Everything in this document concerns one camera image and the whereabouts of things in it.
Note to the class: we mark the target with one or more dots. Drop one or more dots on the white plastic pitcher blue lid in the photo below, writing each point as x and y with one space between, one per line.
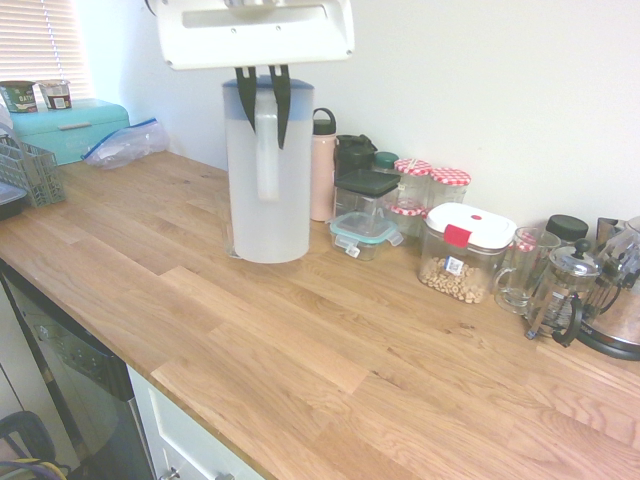
270 220

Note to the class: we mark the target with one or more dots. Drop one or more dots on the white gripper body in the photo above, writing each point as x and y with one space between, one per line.
250 40

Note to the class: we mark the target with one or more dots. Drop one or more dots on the clear plastic zip bag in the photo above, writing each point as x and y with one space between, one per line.
127 145

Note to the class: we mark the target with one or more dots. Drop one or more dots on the green oats cup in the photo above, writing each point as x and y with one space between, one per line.
17 97

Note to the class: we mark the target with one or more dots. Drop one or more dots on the window blinds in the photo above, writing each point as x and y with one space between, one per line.
40 45

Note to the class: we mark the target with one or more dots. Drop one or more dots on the clear container black lid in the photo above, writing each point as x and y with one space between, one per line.
367 182

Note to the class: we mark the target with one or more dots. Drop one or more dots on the glass container teal lid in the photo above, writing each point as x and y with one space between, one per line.
362 230

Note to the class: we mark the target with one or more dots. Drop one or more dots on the black dishwasher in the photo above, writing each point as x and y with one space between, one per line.
85 375

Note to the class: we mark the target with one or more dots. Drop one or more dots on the glass jar red checked lid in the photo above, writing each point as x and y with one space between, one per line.
450 177
412 167
525 245
407 211

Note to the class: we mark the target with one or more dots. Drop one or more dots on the cereal container white lid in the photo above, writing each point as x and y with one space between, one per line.
465 250

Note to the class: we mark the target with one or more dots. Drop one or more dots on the teal bread box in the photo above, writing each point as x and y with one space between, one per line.
65 130

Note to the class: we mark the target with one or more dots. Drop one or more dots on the black shaker bottle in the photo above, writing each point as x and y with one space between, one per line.
352 155

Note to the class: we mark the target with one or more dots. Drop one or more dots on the clear glass mug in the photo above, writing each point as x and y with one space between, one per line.
520 280

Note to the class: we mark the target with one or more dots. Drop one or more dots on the jar with black lid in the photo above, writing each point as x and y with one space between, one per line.
567 227

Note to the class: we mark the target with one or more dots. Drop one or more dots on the pink water bottle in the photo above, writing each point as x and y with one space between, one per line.
322 175

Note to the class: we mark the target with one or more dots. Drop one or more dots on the white cabinet drawer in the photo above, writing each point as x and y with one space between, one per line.
170 430

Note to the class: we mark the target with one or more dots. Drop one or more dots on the black tray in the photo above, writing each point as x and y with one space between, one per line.
9 205

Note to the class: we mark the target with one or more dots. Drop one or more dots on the glass French press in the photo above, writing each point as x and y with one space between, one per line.
560 295

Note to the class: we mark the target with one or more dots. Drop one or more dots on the green lid jar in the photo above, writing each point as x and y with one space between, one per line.
386 160

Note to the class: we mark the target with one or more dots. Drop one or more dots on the grey cutlery basket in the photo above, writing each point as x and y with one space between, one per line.
40 175

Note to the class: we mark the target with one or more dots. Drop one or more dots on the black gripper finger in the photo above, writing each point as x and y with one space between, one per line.
281 110
246 100

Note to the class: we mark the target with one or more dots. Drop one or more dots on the steel electric kettle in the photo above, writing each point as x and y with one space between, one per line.
620 310

